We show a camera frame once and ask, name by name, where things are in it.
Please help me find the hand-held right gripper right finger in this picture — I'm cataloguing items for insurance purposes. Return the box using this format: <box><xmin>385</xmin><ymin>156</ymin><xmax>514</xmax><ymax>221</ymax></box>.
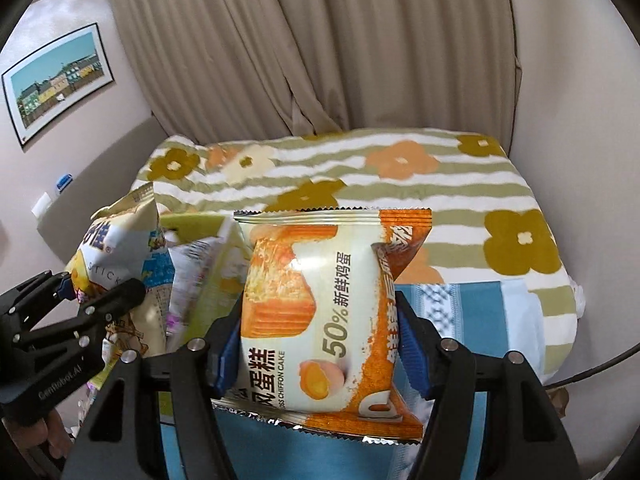
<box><xmin>394</xmin><ymin>291</ymin><xmax>582</xmax><ymax>480</ymax></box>

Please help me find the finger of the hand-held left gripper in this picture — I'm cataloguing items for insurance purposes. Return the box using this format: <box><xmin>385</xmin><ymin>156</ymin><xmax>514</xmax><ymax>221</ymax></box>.
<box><xmin>0</xmin><ymin>270</ymin><xmax>77</xmax><ymax>322</ymax></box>
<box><xmin>19</xmin><ymin>278</ymin><xmax>147</xmax><ymax>357</ymax></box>

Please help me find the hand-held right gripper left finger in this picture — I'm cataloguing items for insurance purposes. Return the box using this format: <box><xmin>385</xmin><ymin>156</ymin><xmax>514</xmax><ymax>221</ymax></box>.
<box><xmin>59</xmin><ymin>300</ymin><xmax>251</xmax><ymax>480</ymax></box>

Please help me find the green cardboard box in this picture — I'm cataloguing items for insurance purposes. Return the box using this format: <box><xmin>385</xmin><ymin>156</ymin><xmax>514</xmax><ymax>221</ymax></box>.
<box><xmin>160</xmin><ymin>212</ymin><xmax>253</xmax><ymax>356</ymax></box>

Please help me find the white yellow chips bag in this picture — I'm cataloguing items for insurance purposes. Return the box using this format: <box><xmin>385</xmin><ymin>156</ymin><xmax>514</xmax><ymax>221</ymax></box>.
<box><xmin>70</xmin><ymin>182</ymin><xmax>173</xmax><ymax>361</ymax></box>

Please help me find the orange white cake packet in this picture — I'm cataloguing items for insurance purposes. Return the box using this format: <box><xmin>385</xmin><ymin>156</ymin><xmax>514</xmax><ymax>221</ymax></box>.
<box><xmin>212</xmin><ymin>207</ymin><xmax>433</xmax><ymax>446</ymax></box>

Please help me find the person's left hand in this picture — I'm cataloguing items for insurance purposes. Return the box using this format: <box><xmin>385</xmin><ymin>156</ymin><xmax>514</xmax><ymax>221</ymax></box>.
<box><xmin>6</xmin><ymin>406</ymin><xmax>77</xmax><ymax>462</ymax></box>

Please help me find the blue patterned cloth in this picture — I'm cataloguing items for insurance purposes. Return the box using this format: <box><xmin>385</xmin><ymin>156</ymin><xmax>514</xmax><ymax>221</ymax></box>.
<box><xmin>160</xmin><ymin>280</ymin><xmax>507</xmax><ymax>480</ymax></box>

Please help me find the white striped snack packet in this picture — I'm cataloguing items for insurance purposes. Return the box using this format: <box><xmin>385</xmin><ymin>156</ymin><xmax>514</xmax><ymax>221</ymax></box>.
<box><xmin>167</xmin><ymin>220</ymin><xmax>241</xmax><ymax>341</ymax></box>

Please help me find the white cloth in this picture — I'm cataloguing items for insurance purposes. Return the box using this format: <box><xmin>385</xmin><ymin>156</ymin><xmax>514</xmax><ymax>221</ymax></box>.
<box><xmin>500</xmin><ymin>280</ymin><xmax>586</xmax><ymax>376</ymax></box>

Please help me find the grey headboard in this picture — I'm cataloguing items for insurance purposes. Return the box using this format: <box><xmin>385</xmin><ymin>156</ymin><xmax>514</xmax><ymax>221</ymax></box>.
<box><xmin>37</xmin><ymin>117</ymin><xmax>166</xmax><ymax>281</ymax></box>

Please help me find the floral striped blanket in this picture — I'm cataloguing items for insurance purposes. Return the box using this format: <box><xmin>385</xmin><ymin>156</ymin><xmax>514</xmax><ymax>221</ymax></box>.
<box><xmin>130</xmin><ymin>127</ymin><xmax>583</xmax><ymax>376</ymax></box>

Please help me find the framed picture of houses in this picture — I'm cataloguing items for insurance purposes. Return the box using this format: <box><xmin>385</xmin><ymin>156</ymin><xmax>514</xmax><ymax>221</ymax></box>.
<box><xmin>1</xmin><ymin>24</ymin><xmax>116</xmax><ymax>148</ymax></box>

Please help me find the beige curtain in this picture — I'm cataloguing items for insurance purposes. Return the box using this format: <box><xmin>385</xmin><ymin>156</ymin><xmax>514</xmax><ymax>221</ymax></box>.
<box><xmin>102</xmin><ymin>0</ymin><xmax>523</xmax><ymax>147</ymax></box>

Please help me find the white wall switch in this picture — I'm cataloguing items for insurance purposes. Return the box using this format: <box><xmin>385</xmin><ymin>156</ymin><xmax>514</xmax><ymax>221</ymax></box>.
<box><xmin>31</xmin><ymin>192</ymin><xmax>54</xmax><ymax>219</ymax></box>

